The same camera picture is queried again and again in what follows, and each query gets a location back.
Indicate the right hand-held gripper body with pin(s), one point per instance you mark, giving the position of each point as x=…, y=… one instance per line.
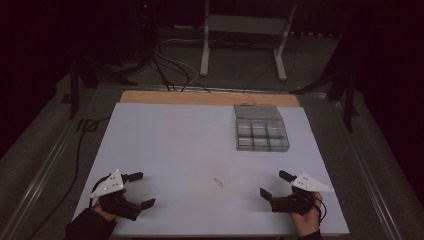
x=293, y=203

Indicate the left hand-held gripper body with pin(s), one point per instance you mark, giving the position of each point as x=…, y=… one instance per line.
x=110, y=186

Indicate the person's right hand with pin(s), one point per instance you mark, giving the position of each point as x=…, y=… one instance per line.
x=308, y=223

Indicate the person's left hand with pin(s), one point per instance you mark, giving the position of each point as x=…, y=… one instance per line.
x=101, y=212

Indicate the clear plastic compartment box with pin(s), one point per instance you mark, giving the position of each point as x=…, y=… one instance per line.
x=260, y=130

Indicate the white table sheet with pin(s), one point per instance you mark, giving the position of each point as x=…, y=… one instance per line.
x=180, y=143

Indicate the black tripod stand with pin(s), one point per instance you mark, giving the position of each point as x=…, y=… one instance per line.
x=348, y=100
x=74, y=86

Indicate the white metal stand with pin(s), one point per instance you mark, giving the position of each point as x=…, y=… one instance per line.
x=246, y=24

